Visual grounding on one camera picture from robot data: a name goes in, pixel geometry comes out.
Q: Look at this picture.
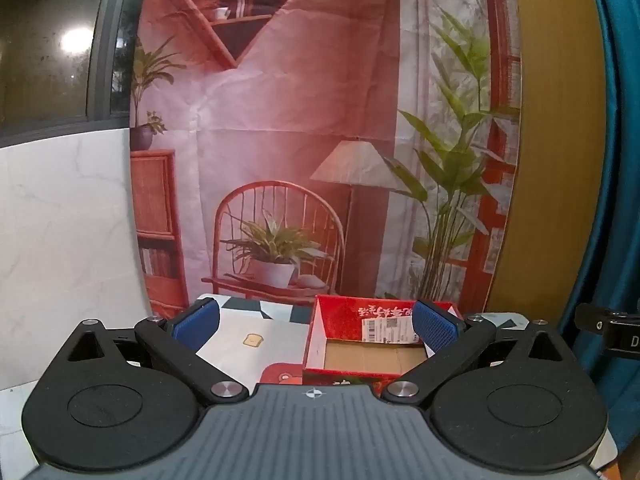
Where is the patterned white tablecloth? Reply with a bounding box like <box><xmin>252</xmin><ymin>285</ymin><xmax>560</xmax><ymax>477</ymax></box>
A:
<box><xmin>125</xmin><ymin>292</ymin><xmax>621</xmax><ymax>480</ymax></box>

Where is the red cardboard box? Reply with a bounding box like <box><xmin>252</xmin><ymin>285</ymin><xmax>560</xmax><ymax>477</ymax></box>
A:
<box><xmin>301</xmin><ymin>294</ymin><xmax>461</xmax><ymax>393</ymax></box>

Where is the yellow wooden panel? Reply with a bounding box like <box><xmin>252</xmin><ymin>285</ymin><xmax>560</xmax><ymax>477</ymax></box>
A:
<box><xmin>485</xmin><ymin>0</ymin><xmax>608</xmax><ymax>333</ymax></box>

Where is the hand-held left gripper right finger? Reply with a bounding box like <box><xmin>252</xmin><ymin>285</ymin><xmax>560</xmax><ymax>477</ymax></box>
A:
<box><xmin>381</xmin><ymin>299</ymin><xmax>573</xmax><ymax>405</ymax></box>

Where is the dark glass window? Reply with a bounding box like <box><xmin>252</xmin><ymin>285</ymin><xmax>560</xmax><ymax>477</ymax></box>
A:
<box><xmin>0</xmin><ymin>0</ymin><xmax>151</xmax><ymax>142</ymax></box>

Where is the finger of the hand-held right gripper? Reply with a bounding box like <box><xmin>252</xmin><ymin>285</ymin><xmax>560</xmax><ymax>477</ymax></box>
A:
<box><xmin>574</xmin><ymin>302</ymin><xmax>615</xmax><ymax>333</ymax></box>

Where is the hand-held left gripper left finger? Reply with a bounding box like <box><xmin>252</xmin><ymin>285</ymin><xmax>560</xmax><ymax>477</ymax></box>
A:
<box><xmin>62</xmin><ymin>297</ymin><xmax>249</xmax><ymax>405</ymax></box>

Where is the printed room scene wall cloth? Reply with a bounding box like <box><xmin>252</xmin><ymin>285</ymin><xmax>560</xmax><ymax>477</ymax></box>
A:
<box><xmin>129</xmin><ymin>0</ymin><xmax>523</xmax><ymax>317</ymax></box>

